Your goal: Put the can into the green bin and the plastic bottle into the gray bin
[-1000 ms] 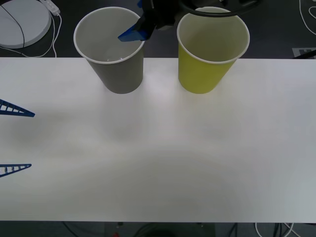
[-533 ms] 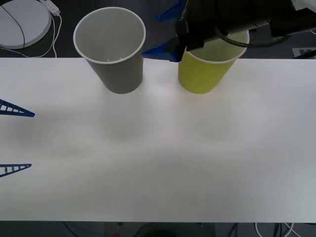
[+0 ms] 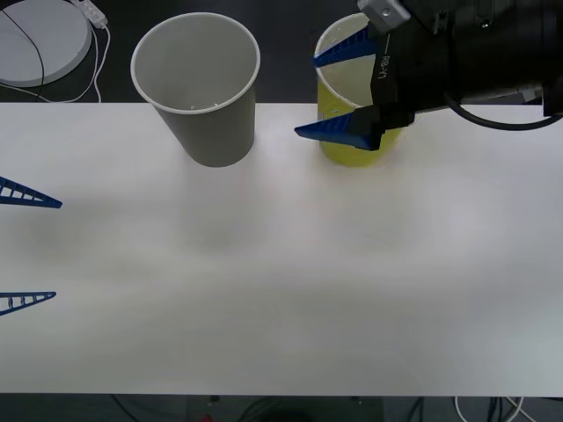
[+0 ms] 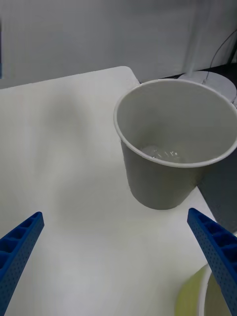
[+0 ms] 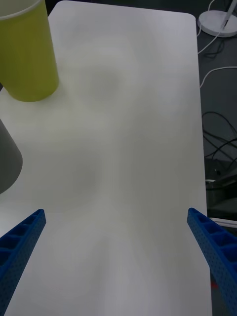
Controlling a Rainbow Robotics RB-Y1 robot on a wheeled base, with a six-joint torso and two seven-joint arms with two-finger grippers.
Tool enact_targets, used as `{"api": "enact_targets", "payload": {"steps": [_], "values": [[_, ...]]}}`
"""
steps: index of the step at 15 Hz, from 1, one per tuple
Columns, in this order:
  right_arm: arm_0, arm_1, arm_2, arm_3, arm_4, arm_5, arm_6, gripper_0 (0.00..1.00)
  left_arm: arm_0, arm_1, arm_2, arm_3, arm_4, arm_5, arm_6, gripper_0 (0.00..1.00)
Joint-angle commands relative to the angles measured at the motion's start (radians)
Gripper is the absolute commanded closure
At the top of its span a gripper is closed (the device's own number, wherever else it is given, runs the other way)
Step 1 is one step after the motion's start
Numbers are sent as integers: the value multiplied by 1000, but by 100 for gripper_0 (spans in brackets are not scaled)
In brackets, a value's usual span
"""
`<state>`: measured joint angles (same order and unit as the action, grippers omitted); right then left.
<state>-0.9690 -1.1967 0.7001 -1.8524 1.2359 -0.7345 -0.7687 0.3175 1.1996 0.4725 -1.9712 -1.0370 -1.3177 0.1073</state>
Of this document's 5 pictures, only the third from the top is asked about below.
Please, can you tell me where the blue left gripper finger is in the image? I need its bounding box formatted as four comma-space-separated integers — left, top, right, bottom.
0, 175, 63, 209
0, 290, 58, 318

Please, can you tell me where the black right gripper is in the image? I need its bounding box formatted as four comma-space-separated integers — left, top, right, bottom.
293, 16, 457, 153

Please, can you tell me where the yellow-green plastic bin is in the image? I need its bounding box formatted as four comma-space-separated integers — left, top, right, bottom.
313, 12, 417, 169

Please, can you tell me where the grey plastic bin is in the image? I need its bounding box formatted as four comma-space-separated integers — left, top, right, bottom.
129, 11, 261, 169

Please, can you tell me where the white round disc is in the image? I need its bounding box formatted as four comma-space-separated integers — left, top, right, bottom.
0, 2, 93, 88

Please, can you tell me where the white power strip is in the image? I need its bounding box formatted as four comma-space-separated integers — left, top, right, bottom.
72, 0, 109, 28

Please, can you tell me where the thin black cable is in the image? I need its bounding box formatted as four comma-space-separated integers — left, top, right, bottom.
0, 7, 46, 102

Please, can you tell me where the white power strip cable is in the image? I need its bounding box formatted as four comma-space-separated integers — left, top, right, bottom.
0, 24, 112, 105

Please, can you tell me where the white floor cable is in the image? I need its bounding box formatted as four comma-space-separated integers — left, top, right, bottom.
454, 395, 529, 422

